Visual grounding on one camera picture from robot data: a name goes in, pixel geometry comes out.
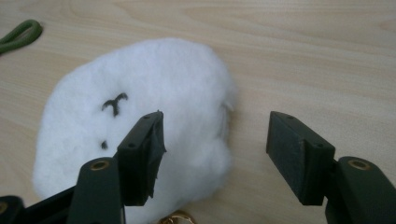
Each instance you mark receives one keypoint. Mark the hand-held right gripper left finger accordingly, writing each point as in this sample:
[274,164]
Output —
[140,161]

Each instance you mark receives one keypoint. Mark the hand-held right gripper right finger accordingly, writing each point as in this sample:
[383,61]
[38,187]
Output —
[295,158]

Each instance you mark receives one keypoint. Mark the white plush toy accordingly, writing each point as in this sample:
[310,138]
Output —
[174,93]

